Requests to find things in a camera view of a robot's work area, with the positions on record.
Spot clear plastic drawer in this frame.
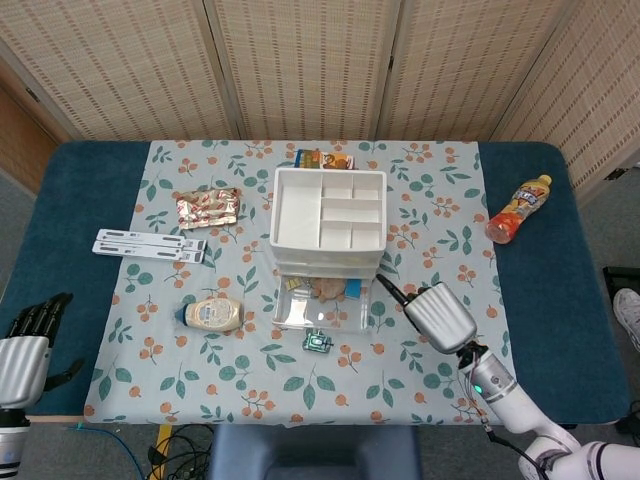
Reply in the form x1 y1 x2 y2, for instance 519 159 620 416
272 273 374 335
272 247 385 263
275 259 380 274

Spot brown teddy bear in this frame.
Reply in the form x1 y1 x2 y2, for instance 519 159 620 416
312 278 348 303

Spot black floor object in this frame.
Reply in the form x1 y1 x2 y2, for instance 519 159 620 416
602 266 640 292

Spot red foil snack packet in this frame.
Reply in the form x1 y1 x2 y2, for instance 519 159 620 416
174 187 240 232

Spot blue floor cable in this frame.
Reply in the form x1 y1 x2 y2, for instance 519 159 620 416
67 422 151 480

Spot white shoe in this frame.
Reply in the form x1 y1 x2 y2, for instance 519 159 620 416
613 287 640 346

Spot colourful picture box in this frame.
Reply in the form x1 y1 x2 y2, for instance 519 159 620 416
294 148 357 172

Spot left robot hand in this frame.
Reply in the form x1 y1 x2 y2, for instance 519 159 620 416
0 292 85 409

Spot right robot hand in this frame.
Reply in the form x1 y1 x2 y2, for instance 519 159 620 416
375 273 479 356

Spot small green gadget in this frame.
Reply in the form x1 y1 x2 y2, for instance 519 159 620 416
302 328 335 354

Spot black floor cables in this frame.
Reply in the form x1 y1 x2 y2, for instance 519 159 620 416
147 424 216 480

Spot woven folding screen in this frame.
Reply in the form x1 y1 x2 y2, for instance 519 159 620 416
0 0 640 201

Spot mayonnaise squeeze bottle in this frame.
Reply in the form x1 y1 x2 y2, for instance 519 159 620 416
174 298 245 332

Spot white plastic drawer organizer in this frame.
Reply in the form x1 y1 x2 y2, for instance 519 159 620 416
269 168 389 281

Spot yellow floor tape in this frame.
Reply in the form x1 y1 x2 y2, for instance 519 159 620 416
152 424 171 480

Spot orange drink bottle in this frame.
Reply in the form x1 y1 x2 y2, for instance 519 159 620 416
484 173 554 245

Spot floral tablecloth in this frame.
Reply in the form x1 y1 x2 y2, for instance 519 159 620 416
82 139 525 427

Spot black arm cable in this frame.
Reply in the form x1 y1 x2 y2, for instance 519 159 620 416
481 423 557 472

